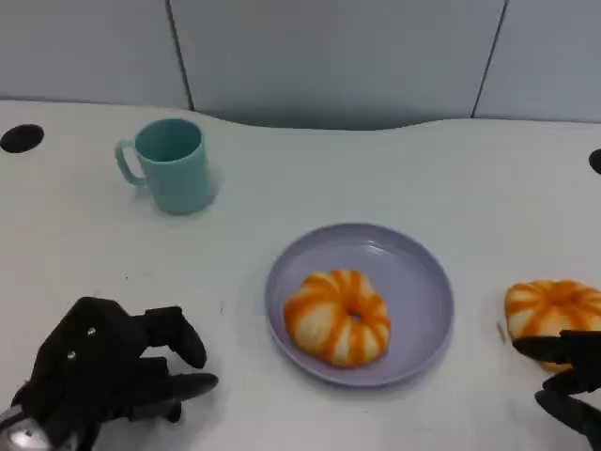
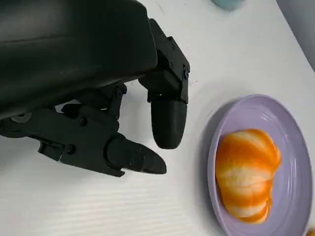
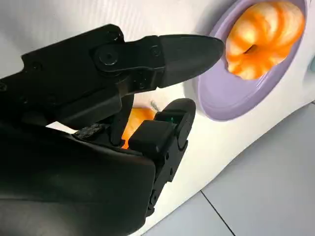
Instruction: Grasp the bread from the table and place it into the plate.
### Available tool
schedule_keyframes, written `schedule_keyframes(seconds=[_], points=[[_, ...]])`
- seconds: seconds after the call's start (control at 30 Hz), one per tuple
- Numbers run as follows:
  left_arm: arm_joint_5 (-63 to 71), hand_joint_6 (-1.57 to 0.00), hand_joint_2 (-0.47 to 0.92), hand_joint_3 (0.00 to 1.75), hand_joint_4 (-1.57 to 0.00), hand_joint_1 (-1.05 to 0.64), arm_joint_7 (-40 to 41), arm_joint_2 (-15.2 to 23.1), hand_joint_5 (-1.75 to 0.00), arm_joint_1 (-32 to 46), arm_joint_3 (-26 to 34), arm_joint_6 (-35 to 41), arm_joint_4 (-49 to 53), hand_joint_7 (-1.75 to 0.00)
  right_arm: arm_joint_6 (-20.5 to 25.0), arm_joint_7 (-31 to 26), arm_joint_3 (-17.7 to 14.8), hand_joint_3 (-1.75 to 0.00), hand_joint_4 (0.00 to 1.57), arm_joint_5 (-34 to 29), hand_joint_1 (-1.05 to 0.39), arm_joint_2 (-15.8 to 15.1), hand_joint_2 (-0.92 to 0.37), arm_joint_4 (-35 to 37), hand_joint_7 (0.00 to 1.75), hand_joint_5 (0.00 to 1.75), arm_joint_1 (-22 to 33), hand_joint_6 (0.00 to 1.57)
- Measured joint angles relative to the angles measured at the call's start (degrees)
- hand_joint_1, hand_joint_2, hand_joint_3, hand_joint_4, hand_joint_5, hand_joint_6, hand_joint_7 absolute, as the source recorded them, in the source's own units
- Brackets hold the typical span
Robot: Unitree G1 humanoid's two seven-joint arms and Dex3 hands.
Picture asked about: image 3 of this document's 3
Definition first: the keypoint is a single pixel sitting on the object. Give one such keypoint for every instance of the pale green mug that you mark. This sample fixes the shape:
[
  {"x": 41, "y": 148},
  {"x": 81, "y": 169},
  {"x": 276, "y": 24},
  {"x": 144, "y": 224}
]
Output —
[{"x": 312, "y": 67}]

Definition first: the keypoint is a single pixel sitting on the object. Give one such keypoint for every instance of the orange and white bread roll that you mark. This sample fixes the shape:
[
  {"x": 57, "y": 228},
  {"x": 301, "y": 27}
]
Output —
[
  {"x": 139, "y": 118},
  {"x": 268, "y": 37}
]

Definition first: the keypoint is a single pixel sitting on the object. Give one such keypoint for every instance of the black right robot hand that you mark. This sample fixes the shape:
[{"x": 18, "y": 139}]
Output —
[{"x": 69, "y": 172}]

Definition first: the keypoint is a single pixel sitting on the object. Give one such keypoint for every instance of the lilac plate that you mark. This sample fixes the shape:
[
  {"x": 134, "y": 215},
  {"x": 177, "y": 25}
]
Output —
[{"x": 221, "y": 103}]

